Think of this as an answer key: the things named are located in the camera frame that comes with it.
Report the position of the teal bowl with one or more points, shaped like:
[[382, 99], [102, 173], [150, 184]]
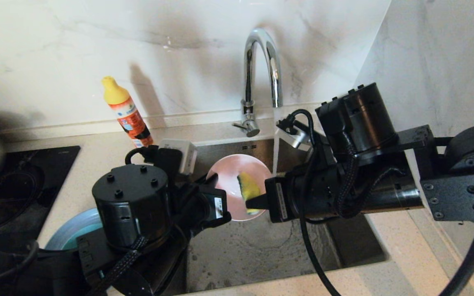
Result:
[[76, 242]]

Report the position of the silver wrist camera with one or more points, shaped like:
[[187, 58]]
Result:
[[189, 158], [292, 139]]

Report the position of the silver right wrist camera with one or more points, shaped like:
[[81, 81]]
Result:
[[292, 139]]

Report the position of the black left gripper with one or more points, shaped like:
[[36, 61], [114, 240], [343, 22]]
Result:
[[198, 205]]

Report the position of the chrome gooseneck faucet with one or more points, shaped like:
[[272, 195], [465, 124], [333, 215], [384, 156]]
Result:
[[248, 74]]

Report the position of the large blue-grey plate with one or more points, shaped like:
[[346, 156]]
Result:
[[68, 234]]

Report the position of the pink plastic bowl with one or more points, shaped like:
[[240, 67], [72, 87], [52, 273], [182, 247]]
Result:
[[228, 172]]

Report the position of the black induction cooktop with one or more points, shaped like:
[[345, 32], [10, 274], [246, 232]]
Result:
[[15, 193]]

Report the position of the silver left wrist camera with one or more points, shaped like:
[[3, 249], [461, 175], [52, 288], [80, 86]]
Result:
[[189, 158]]

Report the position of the black left wrist camera bracket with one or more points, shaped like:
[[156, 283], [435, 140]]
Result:
[[167, 164]]

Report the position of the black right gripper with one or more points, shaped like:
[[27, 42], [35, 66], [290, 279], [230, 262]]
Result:
[[323, 189]]

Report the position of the yellow capped dish soap bottle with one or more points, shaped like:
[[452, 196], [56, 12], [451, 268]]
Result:
[[128, 117]]

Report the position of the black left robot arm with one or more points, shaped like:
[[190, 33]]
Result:
[[130, 205]]

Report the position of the stainless steel sink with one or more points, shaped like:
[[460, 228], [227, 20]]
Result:
[[261, 250]]

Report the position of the yellow sponge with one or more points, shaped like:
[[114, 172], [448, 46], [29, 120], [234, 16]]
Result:
[[248, 187]]

